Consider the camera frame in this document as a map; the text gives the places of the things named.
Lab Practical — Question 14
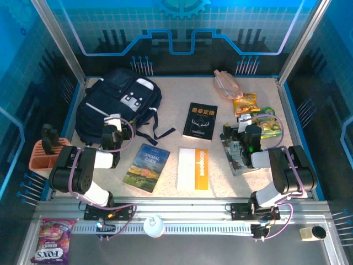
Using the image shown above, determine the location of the yellow snack bag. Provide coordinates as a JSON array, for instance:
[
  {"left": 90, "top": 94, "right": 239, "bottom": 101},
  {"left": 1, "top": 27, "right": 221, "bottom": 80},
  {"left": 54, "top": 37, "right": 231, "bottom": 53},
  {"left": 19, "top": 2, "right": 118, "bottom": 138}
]
[{"left": 233, "top": 93, "right": 259, "bottom": 118}]

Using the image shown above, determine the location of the beige sponge block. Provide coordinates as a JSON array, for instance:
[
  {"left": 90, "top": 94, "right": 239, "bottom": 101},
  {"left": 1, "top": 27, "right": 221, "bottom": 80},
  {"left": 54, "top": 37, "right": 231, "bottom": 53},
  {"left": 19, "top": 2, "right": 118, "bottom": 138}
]
[{"left": 299, "top": 227, "right": 314, "bottom": 241}]

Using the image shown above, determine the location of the blue Animal Farm book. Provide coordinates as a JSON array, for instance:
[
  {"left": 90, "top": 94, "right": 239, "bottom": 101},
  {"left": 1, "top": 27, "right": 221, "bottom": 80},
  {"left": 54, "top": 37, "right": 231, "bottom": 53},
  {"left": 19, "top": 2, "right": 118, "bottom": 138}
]
[{"left": 122, "top": 142, "right": 171, "bottom": 194}]

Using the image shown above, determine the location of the aluminium frame post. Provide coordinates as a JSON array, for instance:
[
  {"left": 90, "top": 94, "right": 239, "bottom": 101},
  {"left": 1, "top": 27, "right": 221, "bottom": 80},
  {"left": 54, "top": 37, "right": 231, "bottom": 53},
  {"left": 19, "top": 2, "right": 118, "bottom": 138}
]
[
  {"left": 277, "top": 0, "right": 333, "bottom": 85},
  {"left": 30, "top": 0, "right": 88, "bottom": 85}
]

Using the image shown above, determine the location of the black stationery tool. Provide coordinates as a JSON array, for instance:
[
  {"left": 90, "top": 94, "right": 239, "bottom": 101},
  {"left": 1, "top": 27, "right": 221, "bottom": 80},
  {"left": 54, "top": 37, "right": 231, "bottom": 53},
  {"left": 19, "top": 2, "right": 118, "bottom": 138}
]
[
  {"left": 42, "top": 129, "right": 60, "bottom": 155},
  {"left": 41, "top": 123, "right": 53, "bottom": 139}
]

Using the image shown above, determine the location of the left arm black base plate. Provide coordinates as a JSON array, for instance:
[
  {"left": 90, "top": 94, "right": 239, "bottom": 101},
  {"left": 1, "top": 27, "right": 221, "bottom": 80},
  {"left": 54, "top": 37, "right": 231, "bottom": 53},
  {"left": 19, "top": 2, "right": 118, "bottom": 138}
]
[{"left": 83, "top": 203, "right": 136, "bottom": 221}]

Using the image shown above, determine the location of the white and orange notebook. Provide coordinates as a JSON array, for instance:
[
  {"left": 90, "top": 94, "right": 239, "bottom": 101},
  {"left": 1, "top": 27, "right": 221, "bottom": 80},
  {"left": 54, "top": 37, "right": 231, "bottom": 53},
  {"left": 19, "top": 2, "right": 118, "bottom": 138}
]
[{"left": 176, "top": 148, "right": 210, "bottom": 191}]

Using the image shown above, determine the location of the green Fox's candy bag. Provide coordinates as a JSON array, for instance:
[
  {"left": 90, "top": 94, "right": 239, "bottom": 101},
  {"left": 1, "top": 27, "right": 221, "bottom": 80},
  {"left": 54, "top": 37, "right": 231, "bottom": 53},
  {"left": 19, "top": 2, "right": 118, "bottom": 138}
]
[{"left": 249, "top": 107, "right": 284, "bottom": 140}]

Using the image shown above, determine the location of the aluminium mounting rail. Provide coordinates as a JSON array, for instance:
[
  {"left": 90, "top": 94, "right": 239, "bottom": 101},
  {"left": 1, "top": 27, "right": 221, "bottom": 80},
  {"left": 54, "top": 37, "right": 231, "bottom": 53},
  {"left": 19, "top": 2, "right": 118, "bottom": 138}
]
[{"left": 34, "top": 197, "right": 331, "bottom": 223}]

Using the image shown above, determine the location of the purple Fox's berries bag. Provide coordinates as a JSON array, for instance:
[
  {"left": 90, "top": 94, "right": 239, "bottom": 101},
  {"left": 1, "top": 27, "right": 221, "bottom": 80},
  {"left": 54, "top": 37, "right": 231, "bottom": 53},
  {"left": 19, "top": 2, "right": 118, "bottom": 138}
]
[{"left": 30, "top": 218, "right": 77, "bottom": 264}]

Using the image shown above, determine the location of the black antler cover book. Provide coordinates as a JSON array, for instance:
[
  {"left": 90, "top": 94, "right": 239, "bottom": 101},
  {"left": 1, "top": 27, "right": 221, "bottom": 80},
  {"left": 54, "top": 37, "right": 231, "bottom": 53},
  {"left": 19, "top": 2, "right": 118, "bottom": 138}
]
[{"left": 181, "top": 102, "right": 218, "bottom": 141}]

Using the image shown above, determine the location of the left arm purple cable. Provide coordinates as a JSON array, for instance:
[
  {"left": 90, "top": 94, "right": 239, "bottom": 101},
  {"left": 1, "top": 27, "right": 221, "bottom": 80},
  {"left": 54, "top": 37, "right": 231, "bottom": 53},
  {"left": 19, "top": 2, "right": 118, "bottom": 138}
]
[{"left": 67, "top": 118, "right": 138, "bottom": 240}]

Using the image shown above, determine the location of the pink pencil case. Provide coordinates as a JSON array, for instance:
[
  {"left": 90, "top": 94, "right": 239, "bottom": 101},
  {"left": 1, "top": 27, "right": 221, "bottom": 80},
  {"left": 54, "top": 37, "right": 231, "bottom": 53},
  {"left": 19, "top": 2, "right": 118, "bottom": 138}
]
[{"left": 213, "top": 69, "right": 244, "bottom": 100}]

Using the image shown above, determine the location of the white slotted cable duct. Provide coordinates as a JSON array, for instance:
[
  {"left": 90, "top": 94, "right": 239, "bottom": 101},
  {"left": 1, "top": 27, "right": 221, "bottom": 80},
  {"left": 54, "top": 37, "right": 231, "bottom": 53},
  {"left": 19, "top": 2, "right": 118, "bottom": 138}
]
[{"left": 70, "top": 222, "right": 253, "bottom": 236}]

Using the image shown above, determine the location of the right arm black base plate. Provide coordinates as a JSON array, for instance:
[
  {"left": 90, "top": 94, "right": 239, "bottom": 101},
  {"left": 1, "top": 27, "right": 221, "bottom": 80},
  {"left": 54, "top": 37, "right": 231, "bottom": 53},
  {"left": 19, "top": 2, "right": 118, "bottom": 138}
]
[{"left": 230, "top": 203, "right": 281, "bottom": 221}]

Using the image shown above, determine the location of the navy blue backpack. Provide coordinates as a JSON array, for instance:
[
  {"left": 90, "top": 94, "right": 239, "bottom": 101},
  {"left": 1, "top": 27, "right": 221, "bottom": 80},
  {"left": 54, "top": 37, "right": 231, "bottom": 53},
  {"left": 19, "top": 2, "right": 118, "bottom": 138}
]
[{"left": 74, "top": 68, "right": 177, "bottom": 146}]

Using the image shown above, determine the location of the orange slotted desk holder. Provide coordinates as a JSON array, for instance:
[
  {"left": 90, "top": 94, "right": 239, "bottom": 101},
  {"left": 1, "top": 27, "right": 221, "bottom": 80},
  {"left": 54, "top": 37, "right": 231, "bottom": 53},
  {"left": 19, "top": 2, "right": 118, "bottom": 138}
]
[{"left": 28, "top": 137, "right": 71, "bottom": 171}]

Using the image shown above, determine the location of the white round container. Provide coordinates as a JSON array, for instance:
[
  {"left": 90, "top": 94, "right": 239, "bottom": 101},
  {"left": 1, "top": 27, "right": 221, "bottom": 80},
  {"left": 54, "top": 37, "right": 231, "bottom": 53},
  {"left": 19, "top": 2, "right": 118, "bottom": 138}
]
[{"left": 142, "top": 215, "right": 165, "bottom": 238}]

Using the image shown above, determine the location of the black controller board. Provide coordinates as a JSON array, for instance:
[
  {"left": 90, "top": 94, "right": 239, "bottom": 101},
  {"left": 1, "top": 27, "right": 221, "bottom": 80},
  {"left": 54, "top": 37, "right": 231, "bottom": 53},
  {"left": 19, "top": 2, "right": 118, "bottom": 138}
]
[
  {"left": 250, "top": 222, "right": 270, "bottom": 241},
  {"left": 95, "top": 218, "right": 116, "bottom": 240}
]

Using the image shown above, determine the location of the illustrated landscape cover book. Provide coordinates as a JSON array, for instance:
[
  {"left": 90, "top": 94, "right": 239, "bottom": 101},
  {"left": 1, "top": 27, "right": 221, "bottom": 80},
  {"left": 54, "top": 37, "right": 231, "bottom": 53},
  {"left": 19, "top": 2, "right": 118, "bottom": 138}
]
[{"left": 219, "top": 131, "right": 272, "bottom": 177}]

